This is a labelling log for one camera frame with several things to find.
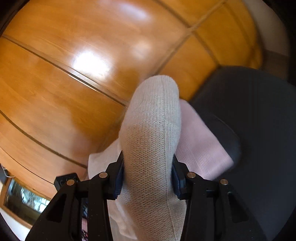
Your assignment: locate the wooden framed cabinet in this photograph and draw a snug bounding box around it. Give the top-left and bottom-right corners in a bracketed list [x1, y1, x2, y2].
[1, 178, 50, 228]

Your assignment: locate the pink folded garment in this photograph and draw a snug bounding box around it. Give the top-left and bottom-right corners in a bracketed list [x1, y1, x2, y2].
[175, 99, 234, 180]

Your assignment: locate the beige knit sweater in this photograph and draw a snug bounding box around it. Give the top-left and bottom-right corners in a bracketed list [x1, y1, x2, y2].
[110, 75, 186, 240]

